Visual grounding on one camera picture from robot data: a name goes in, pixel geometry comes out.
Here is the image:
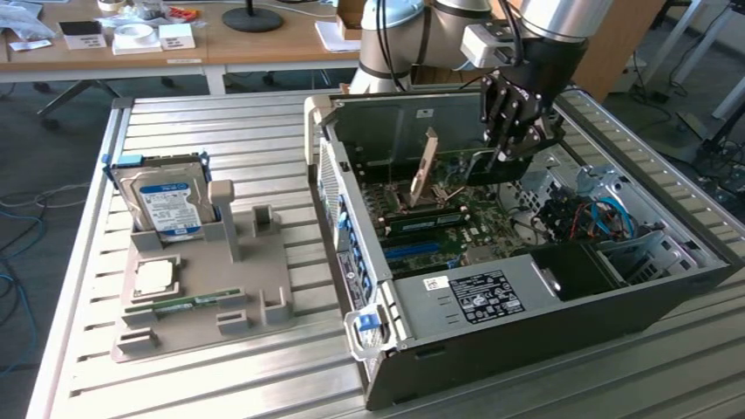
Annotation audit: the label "wooden cabinet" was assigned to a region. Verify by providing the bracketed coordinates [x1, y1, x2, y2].
[485, 0, 667, 102]

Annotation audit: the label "stack of white papers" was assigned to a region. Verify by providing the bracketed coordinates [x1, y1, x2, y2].
[314, 19, 365, 52]

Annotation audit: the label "green RAM stick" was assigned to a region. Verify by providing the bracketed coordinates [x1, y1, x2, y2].
[123, 287, 243, 315]

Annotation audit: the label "hard disk with blue caddy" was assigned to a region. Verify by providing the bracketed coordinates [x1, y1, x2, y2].
[101, 148, 219, 244]

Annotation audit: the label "grey parts rack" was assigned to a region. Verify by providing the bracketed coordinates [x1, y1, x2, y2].
[109, 178, 298, 366]

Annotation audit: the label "perforated metal disk bay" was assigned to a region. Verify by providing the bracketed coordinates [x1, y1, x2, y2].
[497, 143, 586, 206]

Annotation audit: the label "flat white box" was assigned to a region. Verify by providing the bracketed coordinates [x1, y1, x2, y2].
[110, 38, 162, 56]

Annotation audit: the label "metal socket cover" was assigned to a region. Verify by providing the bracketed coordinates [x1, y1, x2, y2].
[429, 182, 466, 205]

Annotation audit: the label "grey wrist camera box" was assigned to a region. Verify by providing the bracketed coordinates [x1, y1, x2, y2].
[462, 24, 522, 69]

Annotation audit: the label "silver disk bay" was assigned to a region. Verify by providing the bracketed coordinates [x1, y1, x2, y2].
[595, 230, 699, 285]

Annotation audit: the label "blue floor cable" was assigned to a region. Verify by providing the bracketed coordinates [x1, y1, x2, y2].
[0, 209, 45, 376]

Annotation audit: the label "white and red card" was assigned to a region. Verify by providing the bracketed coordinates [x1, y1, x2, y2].
[7, 38, 53, 52]

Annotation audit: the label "silver CPU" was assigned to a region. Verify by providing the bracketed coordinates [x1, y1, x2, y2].
[131, 261, 179, 300]

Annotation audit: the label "black open PC case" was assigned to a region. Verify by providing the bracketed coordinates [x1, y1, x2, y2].
[302, 78, 738, 411]

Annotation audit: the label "small cardboard box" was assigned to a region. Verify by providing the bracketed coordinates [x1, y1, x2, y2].
[335, 0, 365, 30]

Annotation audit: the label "small white box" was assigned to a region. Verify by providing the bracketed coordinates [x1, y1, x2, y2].
[157, 24, 197, 51]

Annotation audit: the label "green motherboard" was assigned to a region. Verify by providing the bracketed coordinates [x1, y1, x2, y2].
[357, 163, 542, 278]

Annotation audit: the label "light blue wire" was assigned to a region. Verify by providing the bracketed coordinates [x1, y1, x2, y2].
[590, 198, 635, 239]

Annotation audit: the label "grey case handle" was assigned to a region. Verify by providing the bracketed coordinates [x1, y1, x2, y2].
[342, 303, 391, 362]

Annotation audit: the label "black and white box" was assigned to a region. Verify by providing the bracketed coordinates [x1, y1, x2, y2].
[58, 20, 107, 50]

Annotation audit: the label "grey power supply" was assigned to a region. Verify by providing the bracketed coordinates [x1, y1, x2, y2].
[390, 255, 559, 340]

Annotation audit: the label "CPU socket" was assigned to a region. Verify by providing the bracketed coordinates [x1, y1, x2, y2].
[390, 181, 446, 215]

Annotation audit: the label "wooden desk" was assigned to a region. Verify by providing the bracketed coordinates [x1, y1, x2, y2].
[0, 0, 529, 95]

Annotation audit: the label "clear plastic bag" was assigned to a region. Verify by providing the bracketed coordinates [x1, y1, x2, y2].
[0, 2, 57, 41]

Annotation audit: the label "black lamp base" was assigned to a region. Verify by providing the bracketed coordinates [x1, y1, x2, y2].
[221, 0, 285, 32]

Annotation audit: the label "white desk frame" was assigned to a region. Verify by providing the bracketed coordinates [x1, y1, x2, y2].
[636, 0, 745, 121]

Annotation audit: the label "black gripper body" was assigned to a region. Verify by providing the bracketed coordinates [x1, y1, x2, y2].
[493, 37, 588, 127]

